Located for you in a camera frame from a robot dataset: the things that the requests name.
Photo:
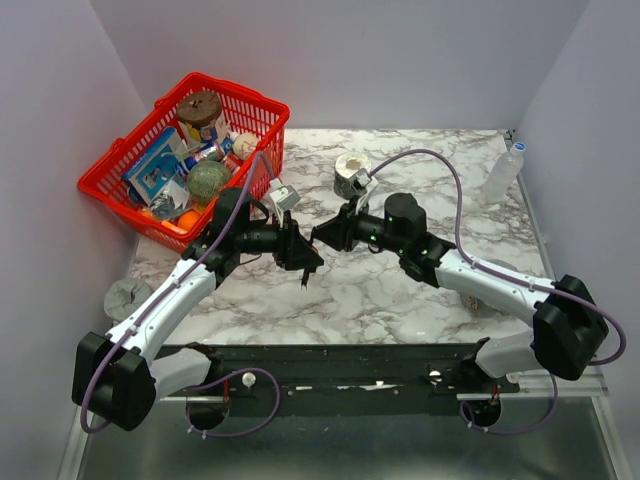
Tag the clear plastic water bottle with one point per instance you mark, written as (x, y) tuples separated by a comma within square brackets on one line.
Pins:
[(503, 174)]

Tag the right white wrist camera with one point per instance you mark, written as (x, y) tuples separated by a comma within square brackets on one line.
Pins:
[(363, 186)]

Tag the black-headed key bunch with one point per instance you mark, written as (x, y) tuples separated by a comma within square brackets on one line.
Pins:
[(304, 281)]

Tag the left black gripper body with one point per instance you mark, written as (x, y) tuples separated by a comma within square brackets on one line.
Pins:
[(277, 239)]

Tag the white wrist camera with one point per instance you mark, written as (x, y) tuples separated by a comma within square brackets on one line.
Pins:
[(363, 186), (283, 197)]

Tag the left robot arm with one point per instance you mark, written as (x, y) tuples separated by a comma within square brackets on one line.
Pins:
[(119, 375)]

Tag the cream ball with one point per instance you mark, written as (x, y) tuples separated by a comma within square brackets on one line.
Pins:
[(244, 144)]

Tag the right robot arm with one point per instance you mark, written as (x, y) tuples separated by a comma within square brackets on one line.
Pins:
[(564, 333)]

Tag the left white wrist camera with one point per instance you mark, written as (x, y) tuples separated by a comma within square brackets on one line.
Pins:
[(283, 197)]

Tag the black wrapped tissue roll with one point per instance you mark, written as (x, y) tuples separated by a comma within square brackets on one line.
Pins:
[(347, 165)]

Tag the brown round lid container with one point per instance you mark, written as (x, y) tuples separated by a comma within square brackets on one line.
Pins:
[(199, 109)]

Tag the aluminium frame rail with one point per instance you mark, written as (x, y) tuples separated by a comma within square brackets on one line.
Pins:
[(538, 384)]

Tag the blue white box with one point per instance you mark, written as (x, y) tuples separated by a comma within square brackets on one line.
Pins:
[(149, 174)]

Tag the green netted melon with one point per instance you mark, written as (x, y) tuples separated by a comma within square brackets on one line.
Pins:
[(206, 180)]

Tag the orange fruit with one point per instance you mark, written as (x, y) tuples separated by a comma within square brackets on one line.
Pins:
[(188, 220)]

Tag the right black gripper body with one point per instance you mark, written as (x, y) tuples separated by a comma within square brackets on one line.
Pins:
[(363, 226)]

